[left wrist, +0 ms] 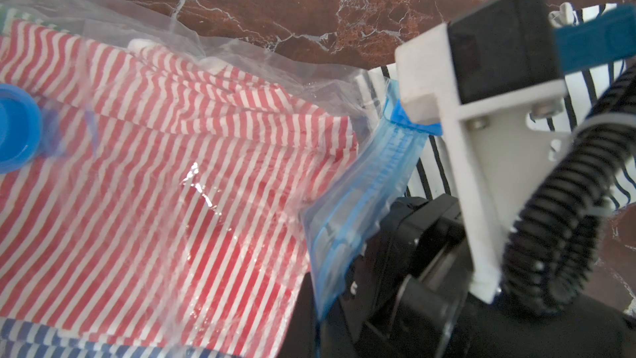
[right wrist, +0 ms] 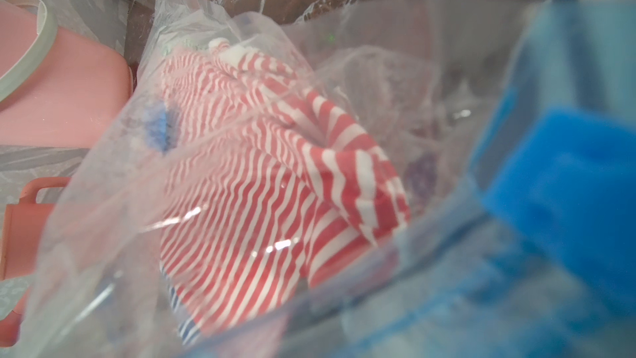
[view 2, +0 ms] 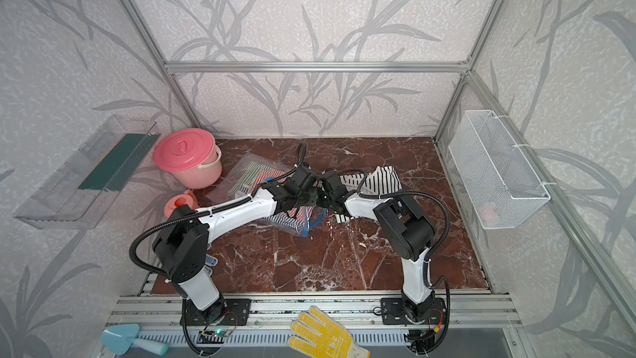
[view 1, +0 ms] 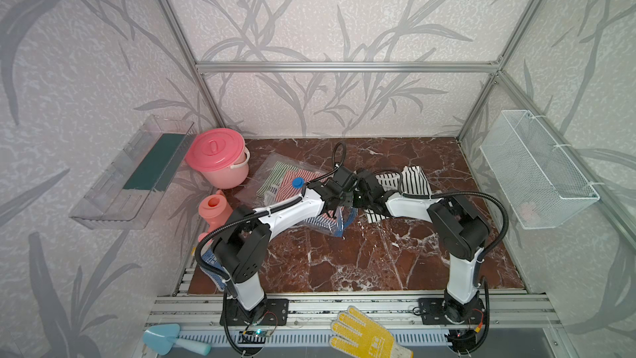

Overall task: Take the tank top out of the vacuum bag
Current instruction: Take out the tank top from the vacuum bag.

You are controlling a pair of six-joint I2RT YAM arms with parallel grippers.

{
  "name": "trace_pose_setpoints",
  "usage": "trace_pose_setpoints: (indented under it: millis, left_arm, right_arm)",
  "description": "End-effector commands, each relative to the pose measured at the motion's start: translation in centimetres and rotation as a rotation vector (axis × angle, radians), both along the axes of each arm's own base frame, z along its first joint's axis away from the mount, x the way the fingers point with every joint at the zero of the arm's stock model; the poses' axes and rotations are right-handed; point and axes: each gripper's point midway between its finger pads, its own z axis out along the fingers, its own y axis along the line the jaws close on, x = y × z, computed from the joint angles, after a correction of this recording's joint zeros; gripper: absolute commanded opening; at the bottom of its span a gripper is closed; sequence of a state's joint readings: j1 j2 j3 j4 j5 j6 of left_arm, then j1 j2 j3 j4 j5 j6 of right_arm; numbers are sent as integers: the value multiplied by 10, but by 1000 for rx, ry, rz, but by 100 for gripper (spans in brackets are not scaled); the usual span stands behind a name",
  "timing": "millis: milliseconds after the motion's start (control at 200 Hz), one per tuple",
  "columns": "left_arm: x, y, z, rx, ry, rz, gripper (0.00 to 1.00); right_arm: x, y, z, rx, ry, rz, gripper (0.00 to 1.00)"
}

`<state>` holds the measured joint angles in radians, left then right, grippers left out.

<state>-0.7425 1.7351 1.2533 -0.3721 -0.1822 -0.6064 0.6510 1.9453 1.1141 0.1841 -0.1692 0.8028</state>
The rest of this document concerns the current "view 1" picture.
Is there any black white striped garment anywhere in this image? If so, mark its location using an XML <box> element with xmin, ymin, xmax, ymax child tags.
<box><xmin>375</xmin><ymin>166</ymin><xmax>432</xmax><ymax>196</ymax></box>

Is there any red white striped garment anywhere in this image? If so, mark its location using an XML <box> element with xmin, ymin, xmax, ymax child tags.
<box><xmin>276</xmin><ymin>169</ymin><xmax>319</xmax><ymax>202</ymax></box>

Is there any clear plastic vacuum bag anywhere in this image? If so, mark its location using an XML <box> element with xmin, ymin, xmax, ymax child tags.
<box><xmin>235</xmin><ymin>153</ymin><xmax>358</xmax><ymax>237</ymax></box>

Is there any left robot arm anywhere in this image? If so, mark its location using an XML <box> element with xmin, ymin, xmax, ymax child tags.
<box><xmin>195</xmin><ymin>166</ymin><xmax>358</xmax><ymax>313</ymax></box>

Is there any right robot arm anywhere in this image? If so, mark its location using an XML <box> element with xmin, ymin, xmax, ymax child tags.
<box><xmin>354</xmin><ymin>169</ymin><xmax>509</xmax><ymax>311</ymax></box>

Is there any blue vacuum valve cap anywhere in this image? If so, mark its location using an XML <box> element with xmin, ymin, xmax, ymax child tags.
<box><xmin>292</xmin><ymin>177</ymin><xmax>305</xmax><ymax>189</ymax></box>

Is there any blue white striped garment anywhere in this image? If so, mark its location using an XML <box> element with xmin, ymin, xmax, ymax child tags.
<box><xmin>301</xmin><ymin>212</ymin><xmax>347</xmax><ymax>237</ymax></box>

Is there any pink bucket with lid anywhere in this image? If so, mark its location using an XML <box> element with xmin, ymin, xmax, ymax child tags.
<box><xmin>185</xmin><ymin>129</ymin><xmax>251</xmax><ymax>190</ymax></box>

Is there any pink watering can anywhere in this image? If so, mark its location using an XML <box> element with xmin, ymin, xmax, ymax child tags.
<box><xmin>198</xmin><ymin>190</ymin><xmax>234</xmax><ymax>241</ymax></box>

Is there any yellow dotted work glove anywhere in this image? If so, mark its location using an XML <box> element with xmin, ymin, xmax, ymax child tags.
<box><xmin>330</xmin><ymin>306</ymin><xmax>414</xmax><ymax>358</ymax></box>

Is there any blue dotted work glove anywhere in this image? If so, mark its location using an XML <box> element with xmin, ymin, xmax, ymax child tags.
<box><xmin>201</xmin><ymin>249</ymin><xmax>225</xmax><ymax>293</ymax></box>

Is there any white wire mesh basket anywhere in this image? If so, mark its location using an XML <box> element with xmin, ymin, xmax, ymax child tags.
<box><xmin>480</xmin><ymin>109</ymin><xmax>600</xmax><ymax>230</ymax></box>

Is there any aluminium mounting rail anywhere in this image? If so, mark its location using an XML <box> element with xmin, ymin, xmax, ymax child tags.
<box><xmin>145</xmin><ymin>290</ymin><xmax>561</xmax><ymax>348</ymax></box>

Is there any clear acrylic wall shelf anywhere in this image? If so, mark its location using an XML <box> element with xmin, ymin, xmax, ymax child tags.
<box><xmin>70</xmin><ymin>115</ymin><xmax>196</xmax><ymax>230</ymax></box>

